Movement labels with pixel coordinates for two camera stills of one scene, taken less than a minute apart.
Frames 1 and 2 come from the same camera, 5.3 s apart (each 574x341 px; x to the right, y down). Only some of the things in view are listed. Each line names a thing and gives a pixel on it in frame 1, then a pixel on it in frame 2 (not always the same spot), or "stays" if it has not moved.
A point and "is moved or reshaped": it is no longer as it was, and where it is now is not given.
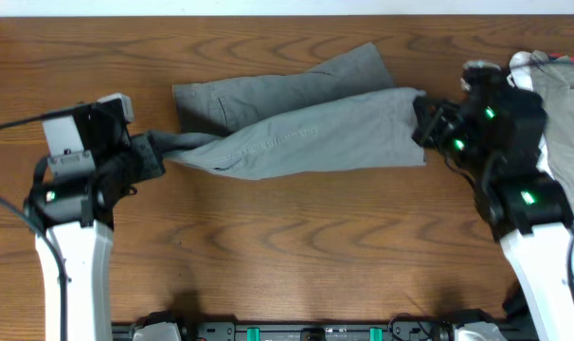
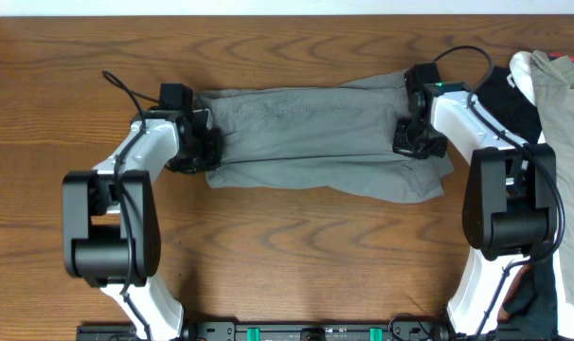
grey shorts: [342, 114] is moved or reshaped
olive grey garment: [565, 83] stays
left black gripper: [144, 146] to [212, 160]
